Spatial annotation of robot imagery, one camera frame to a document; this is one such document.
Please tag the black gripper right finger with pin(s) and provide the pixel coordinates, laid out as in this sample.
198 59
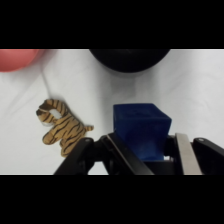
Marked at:
193 155

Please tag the toy tiger plush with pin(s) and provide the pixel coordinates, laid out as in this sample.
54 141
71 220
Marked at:
61 126

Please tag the black bowl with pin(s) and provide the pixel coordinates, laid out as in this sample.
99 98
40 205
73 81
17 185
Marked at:
129 60

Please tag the pink bowl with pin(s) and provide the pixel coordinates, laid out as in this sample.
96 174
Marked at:
16 59

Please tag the blue cube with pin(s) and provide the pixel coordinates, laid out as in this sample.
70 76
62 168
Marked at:
141 128

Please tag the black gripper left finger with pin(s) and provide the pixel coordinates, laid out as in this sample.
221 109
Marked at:
100 156

